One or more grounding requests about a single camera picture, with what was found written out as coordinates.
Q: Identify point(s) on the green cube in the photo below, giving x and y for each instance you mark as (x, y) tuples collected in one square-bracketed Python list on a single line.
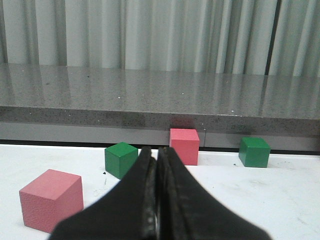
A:
[(119, 158), (254, 152)]

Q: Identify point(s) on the near pink cube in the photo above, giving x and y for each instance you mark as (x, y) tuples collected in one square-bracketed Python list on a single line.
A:
[(51, 198)]

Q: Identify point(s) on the pink cube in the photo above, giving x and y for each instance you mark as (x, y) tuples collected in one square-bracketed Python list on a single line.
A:
[(51, 198), (186, 143)]

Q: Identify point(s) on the right green cube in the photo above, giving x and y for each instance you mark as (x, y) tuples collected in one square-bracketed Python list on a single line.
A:
[(254, 152)]

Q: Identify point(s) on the far pink cube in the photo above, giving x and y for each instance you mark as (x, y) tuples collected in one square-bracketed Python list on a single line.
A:
[(186, 143)]

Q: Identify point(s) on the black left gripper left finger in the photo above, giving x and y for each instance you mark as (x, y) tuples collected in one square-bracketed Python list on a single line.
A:
[(126, 212)]

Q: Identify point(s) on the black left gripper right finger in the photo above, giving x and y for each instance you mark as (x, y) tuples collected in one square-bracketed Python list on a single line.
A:
[(186, 211)]

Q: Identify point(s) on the left green cube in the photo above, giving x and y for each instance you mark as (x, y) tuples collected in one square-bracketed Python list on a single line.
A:
[(119, 158)]

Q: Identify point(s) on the grey stone counter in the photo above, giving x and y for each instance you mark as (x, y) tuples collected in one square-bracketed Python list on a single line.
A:
[(45, 103)]

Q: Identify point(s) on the grey pleated curtain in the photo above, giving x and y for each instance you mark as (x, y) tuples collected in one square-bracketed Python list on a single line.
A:
[(256, 37)]

